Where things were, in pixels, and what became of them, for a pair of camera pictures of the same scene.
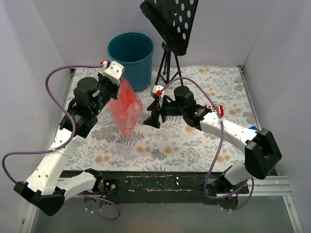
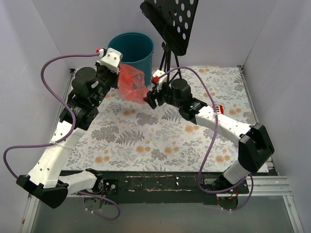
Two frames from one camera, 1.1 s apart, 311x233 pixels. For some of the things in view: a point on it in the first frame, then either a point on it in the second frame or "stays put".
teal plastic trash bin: (134, 51) stays put
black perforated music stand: (173, 20) stays put
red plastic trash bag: (125, 108) → (131, 85)
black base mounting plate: (134, 187) stays put
